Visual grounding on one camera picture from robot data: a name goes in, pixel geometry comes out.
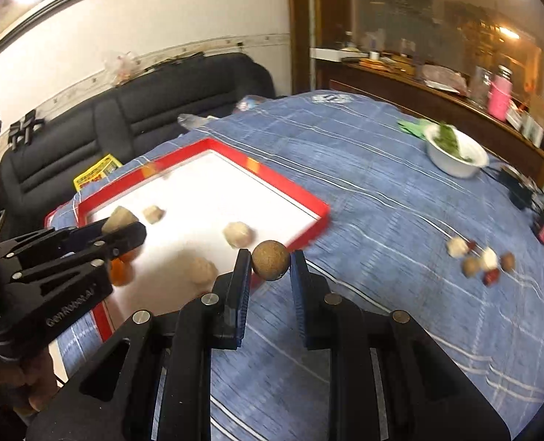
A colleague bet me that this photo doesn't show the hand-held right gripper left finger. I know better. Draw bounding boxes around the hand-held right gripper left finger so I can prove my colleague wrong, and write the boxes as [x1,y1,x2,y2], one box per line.
[26,248,254,441]

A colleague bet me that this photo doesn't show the orange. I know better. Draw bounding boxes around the orange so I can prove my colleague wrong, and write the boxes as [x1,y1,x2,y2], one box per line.
[109,249,139,287]

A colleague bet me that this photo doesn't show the black power adapter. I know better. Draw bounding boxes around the black power adapter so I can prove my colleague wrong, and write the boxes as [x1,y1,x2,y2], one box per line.
[499,165,537,209]

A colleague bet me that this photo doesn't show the long white box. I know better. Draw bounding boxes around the long white box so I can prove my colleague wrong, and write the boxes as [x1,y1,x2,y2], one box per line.
[309,47,369,61]

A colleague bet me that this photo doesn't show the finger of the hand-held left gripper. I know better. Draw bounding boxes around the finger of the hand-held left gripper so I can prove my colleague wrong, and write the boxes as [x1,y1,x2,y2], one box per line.
[0,220,106,263]
[4,220,148,286]

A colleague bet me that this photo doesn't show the clear plastic bag with snacks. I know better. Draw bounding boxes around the clear plastic bag with snacks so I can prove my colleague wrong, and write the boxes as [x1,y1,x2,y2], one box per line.
[103,50,142,86]

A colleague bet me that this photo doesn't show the black sofa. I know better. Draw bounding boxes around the black sofa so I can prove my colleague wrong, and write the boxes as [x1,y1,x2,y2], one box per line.
[0,53,275,214]

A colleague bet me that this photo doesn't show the person's left hand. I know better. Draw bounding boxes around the person's left hand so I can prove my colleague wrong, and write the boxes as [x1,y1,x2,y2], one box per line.
[0,347,60,417]

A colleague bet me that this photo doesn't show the clear drinking glass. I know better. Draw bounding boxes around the clear drinking glass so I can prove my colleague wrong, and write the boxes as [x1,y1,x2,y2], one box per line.
[472,67,492,104]

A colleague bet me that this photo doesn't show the clear bag with blue print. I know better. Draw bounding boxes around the clear bag with blue print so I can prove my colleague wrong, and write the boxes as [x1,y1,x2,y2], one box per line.
[235,94,266,112]

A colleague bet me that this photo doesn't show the green leafy vegetable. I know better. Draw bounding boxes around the green leafy vegetable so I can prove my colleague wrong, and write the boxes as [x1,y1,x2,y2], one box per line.
[433,122,477,162]

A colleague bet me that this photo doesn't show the white bowl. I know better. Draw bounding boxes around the white bowl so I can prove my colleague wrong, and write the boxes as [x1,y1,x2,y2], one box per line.
[426,124,490,179]

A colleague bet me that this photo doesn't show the wooden framed glass cabinet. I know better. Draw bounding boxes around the wooden framed glass cabinet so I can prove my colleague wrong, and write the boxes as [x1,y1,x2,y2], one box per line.
[288,0,544,180]

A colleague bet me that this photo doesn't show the yellow printed packet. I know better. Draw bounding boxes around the yellow printed packet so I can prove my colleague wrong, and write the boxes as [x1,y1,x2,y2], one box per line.
[73,154,120,191]

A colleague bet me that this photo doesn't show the pink flask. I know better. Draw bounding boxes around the pink flask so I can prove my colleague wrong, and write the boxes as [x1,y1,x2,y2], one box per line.
[489,67,514,121]

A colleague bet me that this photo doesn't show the red tray with white inside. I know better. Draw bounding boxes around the red tray with white inside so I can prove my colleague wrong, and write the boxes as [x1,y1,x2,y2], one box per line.
[44,138,332,345]

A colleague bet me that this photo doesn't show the black wall clips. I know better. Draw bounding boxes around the black wall clips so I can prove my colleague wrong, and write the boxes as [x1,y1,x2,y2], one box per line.
[8,109,45,148]

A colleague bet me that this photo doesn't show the blue plaid tablecloth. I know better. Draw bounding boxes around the blue plaid tablecloth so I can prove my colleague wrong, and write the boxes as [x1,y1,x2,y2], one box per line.
[47,89,544,441]

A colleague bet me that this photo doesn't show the white boxes on counter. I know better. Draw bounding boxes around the white boxes on counter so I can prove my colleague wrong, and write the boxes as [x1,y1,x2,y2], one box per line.
[506,105,544,148]

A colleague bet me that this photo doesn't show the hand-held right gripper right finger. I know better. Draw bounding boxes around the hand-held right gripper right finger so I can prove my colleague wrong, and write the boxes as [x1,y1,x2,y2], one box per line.
[289,249,512,441]

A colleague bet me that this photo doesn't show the grey clear plastic bag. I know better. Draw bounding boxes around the grey clear plastic bag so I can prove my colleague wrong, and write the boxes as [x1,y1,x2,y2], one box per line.
[177,112,218,130]

